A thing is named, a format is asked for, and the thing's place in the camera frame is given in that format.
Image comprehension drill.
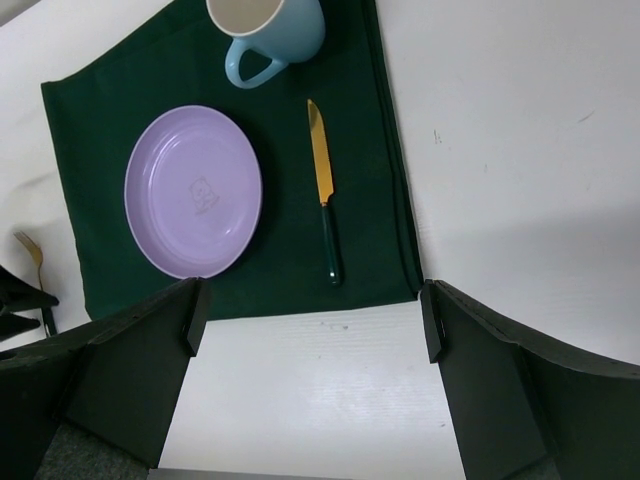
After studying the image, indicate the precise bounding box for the gold fork green handle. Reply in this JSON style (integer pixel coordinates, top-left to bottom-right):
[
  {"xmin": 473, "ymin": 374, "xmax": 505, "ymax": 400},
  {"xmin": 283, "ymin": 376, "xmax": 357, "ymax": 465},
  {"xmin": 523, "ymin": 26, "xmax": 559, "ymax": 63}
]
[{"xmin": 13, "ymin": 231, "xmax": 58, "ymax": 337}]

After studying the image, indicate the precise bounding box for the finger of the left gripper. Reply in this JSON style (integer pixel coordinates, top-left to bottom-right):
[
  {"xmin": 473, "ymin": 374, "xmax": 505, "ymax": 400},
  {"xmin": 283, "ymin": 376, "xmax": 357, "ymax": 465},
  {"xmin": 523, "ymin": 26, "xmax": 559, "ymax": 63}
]
[
  {"xmin": 0, "ymin": 267, "xmax": 59, "ymax": 313},
  {"xmin": 0, "ymin": 314, "xmax": 40, "ymax": 342}
]

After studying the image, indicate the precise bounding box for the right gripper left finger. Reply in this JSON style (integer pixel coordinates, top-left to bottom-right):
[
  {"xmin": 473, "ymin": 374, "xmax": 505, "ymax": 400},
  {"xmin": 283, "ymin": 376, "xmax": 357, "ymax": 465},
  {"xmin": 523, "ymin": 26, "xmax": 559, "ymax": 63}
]
[{"xmin": 1, "ymin": 278, "xmax": 211, "ymax": 479}]

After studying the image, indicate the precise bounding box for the dark green cloth napkin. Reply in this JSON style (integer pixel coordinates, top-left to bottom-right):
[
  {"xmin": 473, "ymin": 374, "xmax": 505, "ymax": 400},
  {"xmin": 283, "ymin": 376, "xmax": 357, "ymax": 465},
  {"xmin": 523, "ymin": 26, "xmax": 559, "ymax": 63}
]
[{"xmin": 41, "ymin": 1, "xmax": 423, "ymax": 320}]

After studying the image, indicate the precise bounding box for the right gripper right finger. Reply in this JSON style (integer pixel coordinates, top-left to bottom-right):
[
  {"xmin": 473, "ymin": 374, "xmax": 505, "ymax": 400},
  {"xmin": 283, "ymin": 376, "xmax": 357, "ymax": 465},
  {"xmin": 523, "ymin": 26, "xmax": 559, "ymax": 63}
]
[{"xmin": 420, "ymin": 280, "xmax": 639, "ymax": 479}]

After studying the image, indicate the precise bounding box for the lilac plastic plate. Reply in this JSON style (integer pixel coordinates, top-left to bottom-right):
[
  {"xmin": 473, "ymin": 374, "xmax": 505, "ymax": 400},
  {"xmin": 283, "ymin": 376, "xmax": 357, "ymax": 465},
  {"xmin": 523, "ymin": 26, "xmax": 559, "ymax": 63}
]
[{"xmin": 124, "ymin": 105, "xmax": 263, "ymax": 279}]

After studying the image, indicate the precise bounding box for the gold knife green handle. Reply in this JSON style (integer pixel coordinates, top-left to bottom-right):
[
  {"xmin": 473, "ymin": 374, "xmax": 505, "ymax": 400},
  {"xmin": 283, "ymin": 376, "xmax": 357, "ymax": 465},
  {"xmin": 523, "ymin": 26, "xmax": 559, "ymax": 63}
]
[{"xmin": 306, "ymin": 99, "xmax": 342, "ymax": 286}]

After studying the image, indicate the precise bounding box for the blue mug white inside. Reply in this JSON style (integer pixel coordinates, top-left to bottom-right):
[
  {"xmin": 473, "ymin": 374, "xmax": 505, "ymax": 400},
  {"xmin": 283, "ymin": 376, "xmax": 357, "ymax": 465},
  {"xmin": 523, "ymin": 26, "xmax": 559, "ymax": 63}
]
[{"xmin": 205, "ymin": 0, "xmax": 325, "ymax": 89}]

